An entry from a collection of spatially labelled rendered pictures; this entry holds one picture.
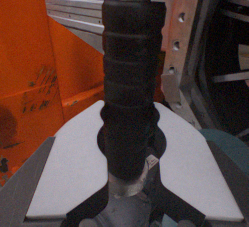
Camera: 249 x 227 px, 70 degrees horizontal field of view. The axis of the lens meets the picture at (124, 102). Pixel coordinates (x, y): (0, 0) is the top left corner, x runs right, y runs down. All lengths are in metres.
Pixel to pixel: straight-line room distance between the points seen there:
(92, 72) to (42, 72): 0.14
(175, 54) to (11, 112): 0.31
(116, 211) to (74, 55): 0.41
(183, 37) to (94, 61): 0.23
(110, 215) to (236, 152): 0.39
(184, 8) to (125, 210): 0.49
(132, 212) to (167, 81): 0.36
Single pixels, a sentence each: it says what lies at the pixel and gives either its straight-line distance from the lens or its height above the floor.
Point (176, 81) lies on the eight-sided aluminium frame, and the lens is 0.35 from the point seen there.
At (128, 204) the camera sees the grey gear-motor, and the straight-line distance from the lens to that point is 0.57.
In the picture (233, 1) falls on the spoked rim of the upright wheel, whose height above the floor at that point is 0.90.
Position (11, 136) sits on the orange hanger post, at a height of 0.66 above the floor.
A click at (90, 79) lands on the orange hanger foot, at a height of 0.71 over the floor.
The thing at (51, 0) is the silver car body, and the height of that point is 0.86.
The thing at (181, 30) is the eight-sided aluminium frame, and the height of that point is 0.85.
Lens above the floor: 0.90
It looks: 31 degrees down
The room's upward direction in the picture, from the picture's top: 3 degrees clockwise
